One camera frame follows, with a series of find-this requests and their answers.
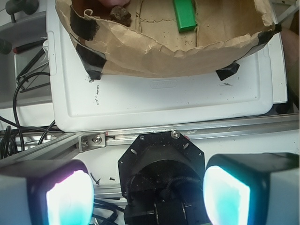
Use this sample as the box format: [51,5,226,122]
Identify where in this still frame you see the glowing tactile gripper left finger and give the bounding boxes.
[0,160,94,225]

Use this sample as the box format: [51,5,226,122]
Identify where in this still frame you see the black tape strip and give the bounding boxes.
[216,62,240,81]
[76,44,106,80]
[238,23,282,60]
[70,6,99,41]

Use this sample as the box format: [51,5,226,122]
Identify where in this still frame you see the grey clamp knob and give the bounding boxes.
[5,0,39,23]

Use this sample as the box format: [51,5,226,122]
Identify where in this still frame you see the green rectangular block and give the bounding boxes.
[173,0,196,33]

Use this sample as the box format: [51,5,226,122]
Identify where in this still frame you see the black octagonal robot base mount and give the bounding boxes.
[118,131,209,225]

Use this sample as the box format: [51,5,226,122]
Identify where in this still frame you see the black cable loop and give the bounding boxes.
[13,71,51,127]

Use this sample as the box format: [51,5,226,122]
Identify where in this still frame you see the black tape strip lower left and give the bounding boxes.
[76,44,106,80]

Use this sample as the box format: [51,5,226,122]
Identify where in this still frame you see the white plastic bin lid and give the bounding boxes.
[46,0,287,132]

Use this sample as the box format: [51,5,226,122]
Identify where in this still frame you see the brown paper bag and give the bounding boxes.
[55,0,275,78]

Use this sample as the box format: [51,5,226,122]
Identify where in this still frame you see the black tape strip lower right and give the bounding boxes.
[216,62,240,81]

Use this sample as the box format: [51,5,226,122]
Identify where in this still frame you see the metal corner bracket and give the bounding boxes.
[78,132,106,152]

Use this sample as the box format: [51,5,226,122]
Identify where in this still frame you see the black tape strip upper left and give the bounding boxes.
[70,6,99,41]

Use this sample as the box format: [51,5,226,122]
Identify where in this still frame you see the black tape strip upper right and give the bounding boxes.
[238,23,282,60]

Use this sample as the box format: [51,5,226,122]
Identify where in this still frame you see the brown rock chunk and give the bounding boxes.
[109,6,131,27]

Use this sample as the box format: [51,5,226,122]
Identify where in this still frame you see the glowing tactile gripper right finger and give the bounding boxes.
[203,152,300,225]

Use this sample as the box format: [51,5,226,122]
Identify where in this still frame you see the aluminium extrusion rail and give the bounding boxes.
[0,113,300,168]

